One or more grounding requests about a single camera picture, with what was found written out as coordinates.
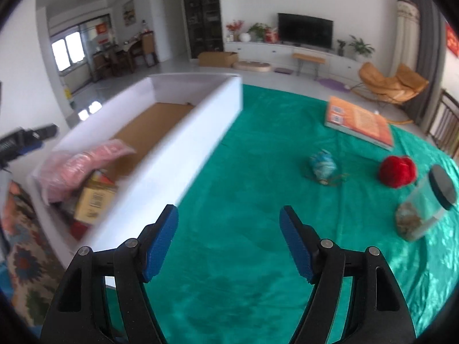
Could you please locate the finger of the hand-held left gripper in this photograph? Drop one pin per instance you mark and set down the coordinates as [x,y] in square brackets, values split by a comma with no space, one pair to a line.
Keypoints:
[45,131]
[30,148]

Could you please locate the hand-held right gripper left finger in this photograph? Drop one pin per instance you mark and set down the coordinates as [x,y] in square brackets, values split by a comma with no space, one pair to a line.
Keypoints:
[161,243]

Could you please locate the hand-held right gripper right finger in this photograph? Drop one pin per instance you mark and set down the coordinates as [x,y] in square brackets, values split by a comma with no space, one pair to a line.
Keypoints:
[297,243]

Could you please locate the pink plastic packet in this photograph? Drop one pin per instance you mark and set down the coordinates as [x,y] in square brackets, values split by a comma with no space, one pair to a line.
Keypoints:
[79,166]

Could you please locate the beige tissue pack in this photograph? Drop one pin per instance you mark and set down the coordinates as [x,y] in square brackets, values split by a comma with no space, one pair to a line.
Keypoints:
[93,200]

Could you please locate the long red packet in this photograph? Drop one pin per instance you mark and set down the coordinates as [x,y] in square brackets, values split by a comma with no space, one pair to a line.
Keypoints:
[77,230]

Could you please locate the white cardboard box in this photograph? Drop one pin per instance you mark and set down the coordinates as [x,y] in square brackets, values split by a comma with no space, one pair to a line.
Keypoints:
[172,143]

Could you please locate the green satin tablecloth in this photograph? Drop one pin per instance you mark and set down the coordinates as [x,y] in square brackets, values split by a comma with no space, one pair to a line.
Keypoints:
[244,186]

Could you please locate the blue patterned pouch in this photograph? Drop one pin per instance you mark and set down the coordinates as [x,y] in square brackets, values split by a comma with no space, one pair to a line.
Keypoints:
[322,166]

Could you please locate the glass sliding door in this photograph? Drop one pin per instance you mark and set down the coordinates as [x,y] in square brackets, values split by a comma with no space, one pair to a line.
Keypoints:
[71,50]

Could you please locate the patterned rug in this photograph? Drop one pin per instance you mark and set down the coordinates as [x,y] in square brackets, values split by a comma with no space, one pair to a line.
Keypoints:
[25,258]

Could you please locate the wooden dining table set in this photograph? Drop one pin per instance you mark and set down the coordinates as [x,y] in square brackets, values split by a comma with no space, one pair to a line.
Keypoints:
[122,53]

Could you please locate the red yarn ball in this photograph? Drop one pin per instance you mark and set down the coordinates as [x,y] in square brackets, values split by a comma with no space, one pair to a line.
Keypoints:
[396,172]

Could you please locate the clear jar with black lid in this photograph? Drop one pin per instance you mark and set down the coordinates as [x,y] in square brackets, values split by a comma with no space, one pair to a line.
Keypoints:
[419,208]

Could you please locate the orange book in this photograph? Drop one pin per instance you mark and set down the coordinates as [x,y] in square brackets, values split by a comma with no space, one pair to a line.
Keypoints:
[358,118]

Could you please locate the purple floor mat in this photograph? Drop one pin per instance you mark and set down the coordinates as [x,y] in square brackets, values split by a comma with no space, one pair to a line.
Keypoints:
[333,85]
[282,70]

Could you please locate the round beige cushion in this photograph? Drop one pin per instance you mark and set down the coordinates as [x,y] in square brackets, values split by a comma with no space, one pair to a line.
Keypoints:
[251,66]

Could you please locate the orange lounge chair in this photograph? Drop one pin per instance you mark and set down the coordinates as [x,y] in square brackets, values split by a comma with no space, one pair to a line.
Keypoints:
[387,82]

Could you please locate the brown cardboard box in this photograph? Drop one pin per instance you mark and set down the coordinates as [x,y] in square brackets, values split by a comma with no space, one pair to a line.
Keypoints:
[215,59]

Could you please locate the wooden stool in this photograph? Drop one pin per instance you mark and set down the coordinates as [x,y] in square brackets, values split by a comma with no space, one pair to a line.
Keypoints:
[308,58]

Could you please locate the wooden chair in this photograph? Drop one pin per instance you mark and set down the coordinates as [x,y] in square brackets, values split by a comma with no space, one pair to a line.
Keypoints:
[446,122]

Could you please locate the white television cabinet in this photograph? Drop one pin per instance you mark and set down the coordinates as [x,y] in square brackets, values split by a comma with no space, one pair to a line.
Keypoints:
[258,52]

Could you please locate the dark display cabinet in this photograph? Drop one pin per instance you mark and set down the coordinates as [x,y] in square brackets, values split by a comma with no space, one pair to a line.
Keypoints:
[202,14]

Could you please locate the small potted plant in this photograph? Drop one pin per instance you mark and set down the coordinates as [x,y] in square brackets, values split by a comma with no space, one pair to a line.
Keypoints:
[341,46]

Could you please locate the large potted plant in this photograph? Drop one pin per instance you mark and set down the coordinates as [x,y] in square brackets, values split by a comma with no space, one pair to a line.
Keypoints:
[360,46]

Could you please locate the red gift box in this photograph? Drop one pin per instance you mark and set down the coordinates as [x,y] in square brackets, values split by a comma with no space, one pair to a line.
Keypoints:
[270,36]

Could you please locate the white round vase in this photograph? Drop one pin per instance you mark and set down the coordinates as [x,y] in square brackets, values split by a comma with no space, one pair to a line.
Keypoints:
[245,37]

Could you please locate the flat screen television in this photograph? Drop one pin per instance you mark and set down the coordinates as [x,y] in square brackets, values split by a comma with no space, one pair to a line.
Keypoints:
[304,30]

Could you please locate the red flower arrangement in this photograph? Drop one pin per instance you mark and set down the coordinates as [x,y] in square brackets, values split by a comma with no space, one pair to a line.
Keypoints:
[235,27]

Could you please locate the green plant with red ornaments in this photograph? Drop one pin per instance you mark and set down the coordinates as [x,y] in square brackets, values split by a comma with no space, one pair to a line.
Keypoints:
[258,28]

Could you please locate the white standing air conditioner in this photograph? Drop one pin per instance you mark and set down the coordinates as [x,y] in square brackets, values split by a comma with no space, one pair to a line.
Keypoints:
[407,36]

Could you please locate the grey curtain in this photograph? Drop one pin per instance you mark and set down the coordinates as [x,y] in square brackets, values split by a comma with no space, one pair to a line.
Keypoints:
[428,43]

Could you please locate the framed wall painting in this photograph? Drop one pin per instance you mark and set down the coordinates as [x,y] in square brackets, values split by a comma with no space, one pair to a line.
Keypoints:
[129,12]

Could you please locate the red wall hanging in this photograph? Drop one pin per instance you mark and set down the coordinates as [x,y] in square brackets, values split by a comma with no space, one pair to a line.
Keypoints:
[452,41]

